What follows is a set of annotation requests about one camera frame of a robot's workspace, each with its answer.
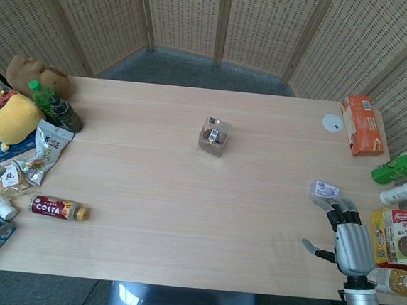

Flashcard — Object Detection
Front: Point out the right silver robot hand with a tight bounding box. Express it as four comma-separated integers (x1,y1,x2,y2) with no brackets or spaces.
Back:
298,193,380,280

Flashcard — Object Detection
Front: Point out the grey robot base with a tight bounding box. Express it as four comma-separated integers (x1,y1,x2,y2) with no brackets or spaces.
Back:
104,279,259,305

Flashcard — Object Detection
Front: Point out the Costa coffee bottle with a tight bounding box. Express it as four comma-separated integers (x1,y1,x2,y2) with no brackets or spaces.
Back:
28,193,92,223

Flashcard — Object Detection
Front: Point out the clear snack box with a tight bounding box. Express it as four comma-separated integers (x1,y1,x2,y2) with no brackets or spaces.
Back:
195,114,234,160

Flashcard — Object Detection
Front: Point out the small white bottle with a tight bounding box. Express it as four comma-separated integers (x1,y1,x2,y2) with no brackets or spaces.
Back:
0,190,20,222

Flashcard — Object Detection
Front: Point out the brown sugar pouch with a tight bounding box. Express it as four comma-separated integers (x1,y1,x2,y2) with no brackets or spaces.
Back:
0,163,35,200

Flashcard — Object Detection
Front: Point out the yellow red cereal box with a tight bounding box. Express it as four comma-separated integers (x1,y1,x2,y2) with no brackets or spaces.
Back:
366,206,407,269

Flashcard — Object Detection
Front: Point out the blue cardboard box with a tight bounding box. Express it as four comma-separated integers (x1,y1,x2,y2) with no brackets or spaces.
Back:
0,127,38,166

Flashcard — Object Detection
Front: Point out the yellow juice bottle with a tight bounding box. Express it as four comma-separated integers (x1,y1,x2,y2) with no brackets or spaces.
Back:
367,266,407,298

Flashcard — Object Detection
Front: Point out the small purple packet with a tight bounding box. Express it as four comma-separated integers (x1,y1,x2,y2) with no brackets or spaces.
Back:
309,179,344,202

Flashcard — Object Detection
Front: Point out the white plastic bottle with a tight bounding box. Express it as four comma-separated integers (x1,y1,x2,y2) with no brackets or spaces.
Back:
378,175,407,207

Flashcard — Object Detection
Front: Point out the silver green snack bag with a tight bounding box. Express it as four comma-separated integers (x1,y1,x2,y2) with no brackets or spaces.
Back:
11,117,76,188

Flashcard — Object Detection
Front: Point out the yellow plush toy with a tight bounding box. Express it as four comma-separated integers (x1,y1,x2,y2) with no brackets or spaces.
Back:
0,91,49,155

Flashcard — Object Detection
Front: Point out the green tea bottle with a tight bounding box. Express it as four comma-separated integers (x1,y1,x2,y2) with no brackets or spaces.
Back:
370,144,407,187

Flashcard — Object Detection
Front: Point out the red snack packet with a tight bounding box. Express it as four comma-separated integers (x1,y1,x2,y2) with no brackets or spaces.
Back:
0,87,20,109

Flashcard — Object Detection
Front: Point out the green cap soda bottle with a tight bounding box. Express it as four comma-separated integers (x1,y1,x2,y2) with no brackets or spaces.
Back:
26,79,59,118

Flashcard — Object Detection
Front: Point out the dark glass bottle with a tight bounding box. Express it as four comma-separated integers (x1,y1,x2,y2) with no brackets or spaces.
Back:
46,94,87,134

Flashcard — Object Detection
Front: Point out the orange biscuit box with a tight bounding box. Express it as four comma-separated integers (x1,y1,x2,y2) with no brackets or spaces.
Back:
335,93,390,160

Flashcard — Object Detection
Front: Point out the white table grommet cap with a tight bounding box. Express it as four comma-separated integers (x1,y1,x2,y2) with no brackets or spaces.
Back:
321,113,345,134

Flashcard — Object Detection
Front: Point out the brown plush toy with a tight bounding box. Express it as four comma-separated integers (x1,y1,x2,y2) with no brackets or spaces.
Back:
4,54,75,102

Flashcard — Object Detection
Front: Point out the bamboo folding screen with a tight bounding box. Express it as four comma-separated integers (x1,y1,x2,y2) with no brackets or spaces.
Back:
0,0,407,149

